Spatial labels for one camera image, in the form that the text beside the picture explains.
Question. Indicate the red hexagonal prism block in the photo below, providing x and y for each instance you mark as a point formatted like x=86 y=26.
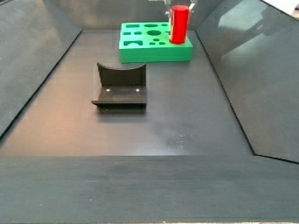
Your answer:
x=179 y=23

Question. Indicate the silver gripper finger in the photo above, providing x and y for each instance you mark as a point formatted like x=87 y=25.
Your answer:
x=168 y=7
x=194 y=2

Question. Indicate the black curved holder bracket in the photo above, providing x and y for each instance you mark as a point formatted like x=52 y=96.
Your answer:
x=122 y=86

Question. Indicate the green shape sorter board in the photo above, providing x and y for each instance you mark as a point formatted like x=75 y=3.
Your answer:
x=144 y=43

